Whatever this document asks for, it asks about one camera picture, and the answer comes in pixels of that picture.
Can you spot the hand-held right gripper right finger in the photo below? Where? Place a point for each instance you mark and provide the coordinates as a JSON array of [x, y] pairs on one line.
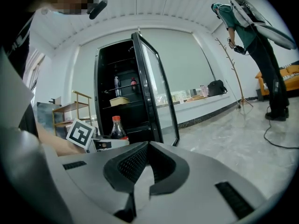
[[198, 171]]

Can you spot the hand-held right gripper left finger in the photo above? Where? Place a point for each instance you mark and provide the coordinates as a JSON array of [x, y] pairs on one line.
[[105, 178]]

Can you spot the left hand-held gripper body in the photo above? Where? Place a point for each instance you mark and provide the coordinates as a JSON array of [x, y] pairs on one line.
[[79, 133]]

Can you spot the black mini fridge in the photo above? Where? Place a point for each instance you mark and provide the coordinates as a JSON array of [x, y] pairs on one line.
[[150, 106]]

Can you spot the person's left forearm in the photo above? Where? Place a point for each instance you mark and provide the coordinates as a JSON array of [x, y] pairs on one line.
[[58, 143]]

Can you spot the wooden shelf rack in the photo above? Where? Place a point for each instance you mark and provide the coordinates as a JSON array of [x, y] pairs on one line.
[[70, 108]]

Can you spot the grey marbled cabinet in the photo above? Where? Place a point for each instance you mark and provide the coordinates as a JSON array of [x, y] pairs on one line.
[[45, 118]]

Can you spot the yellow plastic container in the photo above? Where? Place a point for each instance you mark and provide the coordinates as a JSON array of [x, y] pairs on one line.
[[119, 101]]

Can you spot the white low ledge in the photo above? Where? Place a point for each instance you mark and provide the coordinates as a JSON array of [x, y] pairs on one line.
[[198, 111]]

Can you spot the clear water bottle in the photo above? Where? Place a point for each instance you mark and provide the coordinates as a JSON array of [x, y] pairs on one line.
[[117, 85]]

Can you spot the wooden tray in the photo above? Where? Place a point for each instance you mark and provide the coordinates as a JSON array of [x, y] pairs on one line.
[[196, 97]]

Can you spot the pale pink cup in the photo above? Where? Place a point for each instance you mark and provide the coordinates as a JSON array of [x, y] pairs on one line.
[[204, 91]]

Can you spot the black bag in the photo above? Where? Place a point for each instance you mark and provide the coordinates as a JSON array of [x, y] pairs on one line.
[[216, 88]]

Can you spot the person's black printed t-shirt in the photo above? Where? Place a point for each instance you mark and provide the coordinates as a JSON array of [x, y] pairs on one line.
[[16, 50]]

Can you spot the wooden coat rack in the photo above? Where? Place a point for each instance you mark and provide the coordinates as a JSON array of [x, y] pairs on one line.
[[234, 73]]

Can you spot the orange sofa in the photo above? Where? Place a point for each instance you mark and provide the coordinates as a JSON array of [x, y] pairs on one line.
[[289, 78]]

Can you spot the black head camera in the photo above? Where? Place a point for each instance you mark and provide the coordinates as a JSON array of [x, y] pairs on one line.
[[98, 9]]

